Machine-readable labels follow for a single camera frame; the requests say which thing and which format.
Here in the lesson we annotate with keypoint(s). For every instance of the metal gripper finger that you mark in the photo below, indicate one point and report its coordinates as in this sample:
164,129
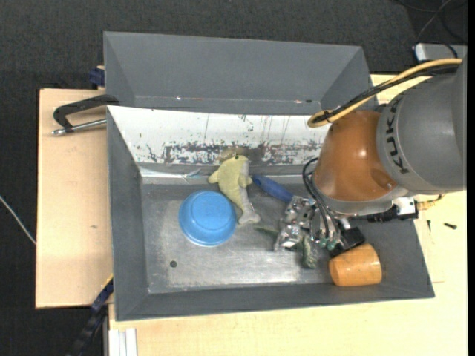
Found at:
297,208
287,237

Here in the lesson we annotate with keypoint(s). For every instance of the dark green toy animal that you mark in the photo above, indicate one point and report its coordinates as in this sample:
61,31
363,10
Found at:
308,257

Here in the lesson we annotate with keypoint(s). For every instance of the orange wooden cylinder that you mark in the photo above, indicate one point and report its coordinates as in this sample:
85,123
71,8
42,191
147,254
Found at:
356,267

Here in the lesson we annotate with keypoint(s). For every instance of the blue pen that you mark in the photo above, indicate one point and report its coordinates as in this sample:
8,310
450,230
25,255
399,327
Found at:
272,188

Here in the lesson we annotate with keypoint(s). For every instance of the grey metal bin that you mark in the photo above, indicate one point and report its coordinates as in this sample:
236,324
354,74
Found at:
222,265

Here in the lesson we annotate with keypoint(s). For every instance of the yellow-green plush dolphin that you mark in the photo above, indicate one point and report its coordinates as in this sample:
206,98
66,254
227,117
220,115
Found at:
232,178

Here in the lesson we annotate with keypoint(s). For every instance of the blue plastic bowl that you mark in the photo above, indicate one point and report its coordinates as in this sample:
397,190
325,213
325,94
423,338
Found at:
208,217

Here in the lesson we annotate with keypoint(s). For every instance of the small black screw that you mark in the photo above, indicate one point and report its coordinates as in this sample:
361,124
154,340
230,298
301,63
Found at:
451,226

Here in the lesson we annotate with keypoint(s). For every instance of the pale brown cardboard board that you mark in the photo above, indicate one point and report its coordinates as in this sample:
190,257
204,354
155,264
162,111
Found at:
74,198

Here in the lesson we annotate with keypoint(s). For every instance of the black cylinder on white bracket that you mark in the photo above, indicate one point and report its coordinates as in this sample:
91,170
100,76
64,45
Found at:
404,207

